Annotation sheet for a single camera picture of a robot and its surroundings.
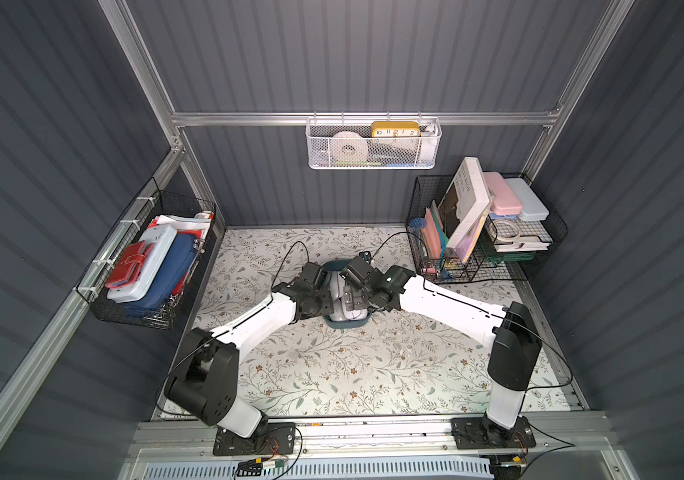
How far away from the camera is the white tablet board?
2.77ft

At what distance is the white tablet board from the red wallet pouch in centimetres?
85

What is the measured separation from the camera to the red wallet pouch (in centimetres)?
63

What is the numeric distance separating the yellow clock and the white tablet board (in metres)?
0.18

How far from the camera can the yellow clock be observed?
0.88 meters
